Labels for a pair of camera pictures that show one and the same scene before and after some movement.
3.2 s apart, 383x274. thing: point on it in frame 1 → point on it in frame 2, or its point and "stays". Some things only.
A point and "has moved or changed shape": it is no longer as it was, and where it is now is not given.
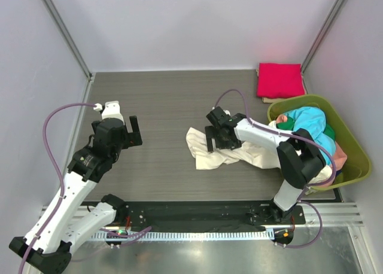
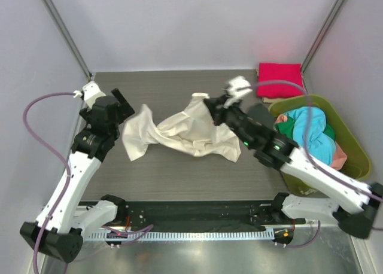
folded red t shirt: [280, 80] stays
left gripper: [133, 138] → [124, 108]
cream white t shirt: [246, 152] has moved or changed shape
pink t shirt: [339, 157] stays
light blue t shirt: [312, 120] stays
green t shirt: [289, 124] stays
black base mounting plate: [148, 214] stays
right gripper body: [221, 142] → [230, 116]
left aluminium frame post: [62, 27] stays
